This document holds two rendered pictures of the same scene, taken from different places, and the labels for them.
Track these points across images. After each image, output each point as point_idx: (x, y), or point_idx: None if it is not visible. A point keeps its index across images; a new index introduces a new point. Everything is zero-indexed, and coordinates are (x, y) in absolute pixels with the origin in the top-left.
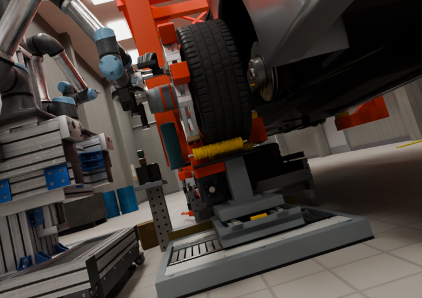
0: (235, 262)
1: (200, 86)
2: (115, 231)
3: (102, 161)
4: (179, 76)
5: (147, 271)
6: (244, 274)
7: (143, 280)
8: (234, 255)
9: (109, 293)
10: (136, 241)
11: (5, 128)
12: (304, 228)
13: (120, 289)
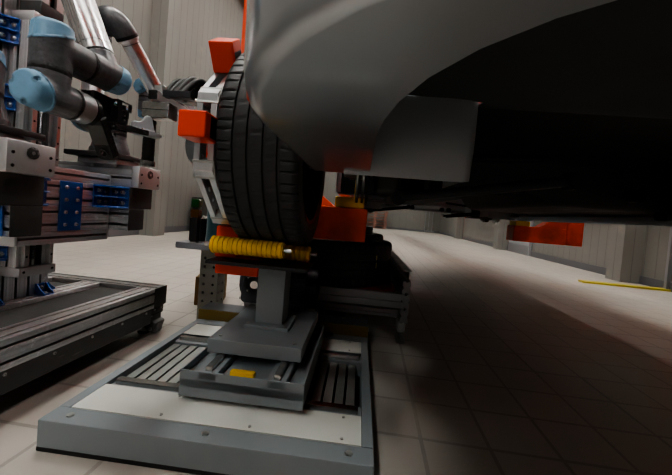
0: (152, 441)
1: (220, 156)
2: (140, 283)
3: (126, 201)
4: (187, 132)
5: (140, 351)
6: (158, 462)
7: (113, 368)
8: (166, 423)
9: (62, 370)
10: (152, 306)
11: None
12: (295, 419)
13: (79, 370)
